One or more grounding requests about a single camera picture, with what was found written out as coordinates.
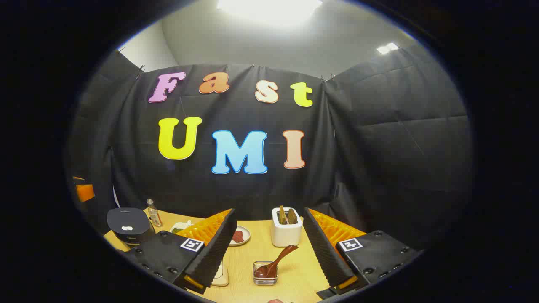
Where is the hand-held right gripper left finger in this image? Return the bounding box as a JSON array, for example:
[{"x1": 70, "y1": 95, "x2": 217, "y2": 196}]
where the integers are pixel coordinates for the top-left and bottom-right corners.
[{"x1": 122, "y1": 208, "x2": 238, "y2": 295}]

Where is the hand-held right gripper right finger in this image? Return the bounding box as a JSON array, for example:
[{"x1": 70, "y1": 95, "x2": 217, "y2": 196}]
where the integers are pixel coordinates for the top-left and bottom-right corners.
[{"x1": 302, "y1": 207, "x2": 424, "y2": 300}]

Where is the dark wooden spoon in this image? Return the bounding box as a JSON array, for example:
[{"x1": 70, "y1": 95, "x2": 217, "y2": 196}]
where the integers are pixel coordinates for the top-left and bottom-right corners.
[{"x1": 254, "y1": 245, "x2": 299, "y2": 278}]

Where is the dark grey rice cooker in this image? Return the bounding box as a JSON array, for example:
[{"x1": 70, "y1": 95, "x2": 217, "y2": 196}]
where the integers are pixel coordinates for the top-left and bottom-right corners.
[{"x1": 107, "y1": 207, "x2": 155, "y2": 247}]

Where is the clear chopstick holder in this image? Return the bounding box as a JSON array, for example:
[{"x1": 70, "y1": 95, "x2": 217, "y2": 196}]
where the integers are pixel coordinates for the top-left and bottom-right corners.
[{"x1": 253, "y1": 261, "x2": 279, "y2": 286}]

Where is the clear rice container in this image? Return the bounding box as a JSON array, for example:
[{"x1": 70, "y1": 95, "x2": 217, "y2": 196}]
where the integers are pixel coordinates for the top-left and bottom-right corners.
[{"x1": 211, "y1": 259, "x2": 229, "y2": 287}]

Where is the round white plate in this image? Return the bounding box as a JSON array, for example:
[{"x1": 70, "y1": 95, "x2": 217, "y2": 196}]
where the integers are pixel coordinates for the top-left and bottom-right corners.
[{"x1": 229, "y1": 226, "x2": 251, "y2": 247}]

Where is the white toaster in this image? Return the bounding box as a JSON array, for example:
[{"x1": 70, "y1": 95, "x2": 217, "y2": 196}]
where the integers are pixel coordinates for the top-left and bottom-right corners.
[{"x1": 271, "y1": 207, "x2": 304, "y2": 248}]

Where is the white divided dish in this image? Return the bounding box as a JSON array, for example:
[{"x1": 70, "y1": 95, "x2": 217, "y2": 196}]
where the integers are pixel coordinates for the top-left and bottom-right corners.
[{"x1": 170, "y1": 220, "x2": 194, "y2": 234}]

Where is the small clear glass bottle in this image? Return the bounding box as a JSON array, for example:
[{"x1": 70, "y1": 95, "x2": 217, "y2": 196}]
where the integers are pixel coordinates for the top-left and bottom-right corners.
[{"x1": 146, "y1": 199, "x2": 163, "y2": 228}]

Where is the black backdrop cloth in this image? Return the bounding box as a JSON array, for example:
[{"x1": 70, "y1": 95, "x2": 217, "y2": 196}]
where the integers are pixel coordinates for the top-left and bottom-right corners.
[{"x1": 65, "y1": 42, "x2": 474, "y2": 253}]

